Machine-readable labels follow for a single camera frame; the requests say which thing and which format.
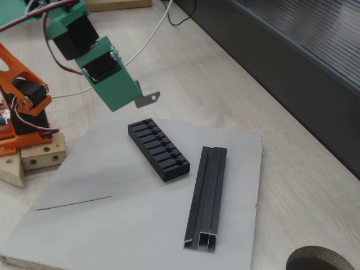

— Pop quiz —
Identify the black slotted holder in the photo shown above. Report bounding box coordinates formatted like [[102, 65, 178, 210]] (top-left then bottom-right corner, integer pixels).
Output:
[[127, 118, 191, 183]]

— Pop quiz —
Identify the grey wooden board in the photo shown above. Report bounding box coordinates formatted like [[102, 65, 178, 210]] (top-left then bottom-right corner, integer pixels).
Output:
[[0, 109, 264, 270]]

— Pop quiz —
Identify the small grey metal bracket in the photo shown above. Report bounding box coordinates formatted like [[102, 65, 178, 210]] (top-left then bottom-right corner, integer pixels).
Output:
[[134, 80, 161, 109]]

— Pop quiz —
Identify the wooden base block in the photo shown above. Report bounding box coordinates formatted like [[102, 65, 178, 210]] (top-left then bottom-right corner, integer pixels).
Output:
[[21, 130, 67, 171]]

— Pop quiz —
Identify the thin black cable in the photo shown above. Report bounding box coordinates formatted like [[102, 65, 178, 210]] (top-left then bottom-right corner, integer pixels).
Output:
[[168, 0, 197, 26]]

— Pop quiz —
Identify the wrist servo wire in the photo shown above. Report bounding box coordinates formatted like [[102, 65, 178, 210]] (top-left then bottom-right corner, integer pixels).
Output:
[[0, 0, 83, 75]]

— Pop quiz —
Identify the wooden plank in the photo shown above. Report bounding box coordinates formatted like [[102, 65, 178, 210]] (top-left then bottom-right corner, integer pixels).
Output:
[[85, 0, 152, 12]]

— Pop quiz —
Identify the red controller board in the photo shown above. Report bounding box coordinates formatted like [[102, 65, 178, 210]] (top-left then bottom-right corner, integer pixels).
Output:
[[0, 102, 12, 127]]

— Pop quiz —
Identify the wooden wedge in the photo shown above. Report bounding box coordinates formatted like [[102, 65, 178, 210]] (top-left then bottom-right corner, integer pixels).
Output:
[[0, 150, 26, 188]]

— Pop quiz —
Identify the base servo wire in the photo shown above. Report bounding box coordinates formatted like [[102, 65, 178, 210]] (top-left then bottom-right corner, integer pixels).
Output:
[[0, 84, 60, 139]]

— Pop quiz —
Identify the white cable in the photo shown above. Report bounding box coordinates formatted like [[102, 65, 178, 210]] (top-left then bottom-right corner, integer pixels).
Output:
[[52, 0, 174, 99]]

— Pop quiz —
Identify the short black aluminium profile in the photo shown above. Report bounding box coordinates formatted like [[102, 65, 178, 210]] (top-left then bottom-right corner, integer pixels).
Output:
[[183, 146, 228, 253]]

